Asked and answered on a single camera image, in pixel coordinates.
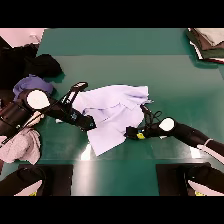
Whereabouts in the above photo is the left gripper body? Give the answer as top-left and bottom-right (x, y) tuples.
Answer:
(64, 108), (98, 132)

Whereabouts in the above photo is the purple garment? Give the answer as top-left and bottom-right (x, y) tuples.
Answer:
(13, 74), (55, 102)

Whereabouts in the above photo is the black mounting plate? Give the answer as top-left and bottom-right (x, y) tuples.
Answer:
(155, 162), (212, 197)
(18, 163), (74, 197)

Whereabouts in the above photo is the white garment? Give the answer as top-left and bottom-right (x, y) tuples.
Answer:
(194, 27), (224, 48)

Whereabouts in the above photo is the brown garment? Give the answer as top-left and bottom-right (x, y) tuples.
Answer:
(185, 28), (224, 53)

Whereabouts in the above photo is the grey garment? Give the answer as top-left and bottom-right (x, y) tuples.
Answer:
(0, 127), (42, 165)

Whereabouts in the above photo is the light blue shirt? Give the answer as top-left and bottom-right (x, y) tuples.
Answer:
(71, 84), (154, 157)

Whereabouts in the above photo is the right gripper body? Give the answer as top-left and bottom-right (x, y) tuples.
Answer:
(124, 126), (150, 141)

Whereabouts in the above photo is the dark green garment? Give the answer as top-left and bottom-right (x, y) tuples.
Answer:
(190, 46), (224, 64)

